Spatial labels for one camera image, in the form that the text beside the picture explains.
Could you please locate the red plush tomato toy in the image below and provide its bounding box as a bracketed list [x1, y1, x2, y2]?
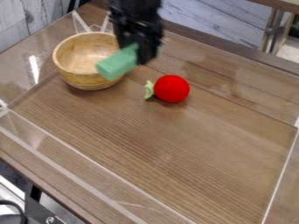
[144, 74, 190, 103]

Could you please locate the light wooden bowl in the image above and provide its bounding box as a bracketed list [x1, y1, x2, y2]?
[52, 31, 121, 91]

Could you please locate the black table leg bracket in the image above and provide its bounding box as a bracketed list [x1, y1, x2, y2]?
[0, 186, 68, 224]

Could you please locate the green rectangular block stick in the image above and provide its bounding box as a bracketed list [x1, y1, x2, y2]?
[96, 43, 137, 81]

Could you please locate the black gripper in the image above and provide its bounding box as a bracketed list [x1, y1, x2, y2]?
[106, 0, 164, 65]

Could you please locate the clear acrylic tray wall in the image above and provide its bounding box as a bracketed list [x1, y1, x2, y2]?
[0, 16, 299, 224]

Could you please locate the metal table leg background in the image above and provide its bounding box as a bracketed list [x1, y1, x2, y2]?
[261, 9, 294, 55]

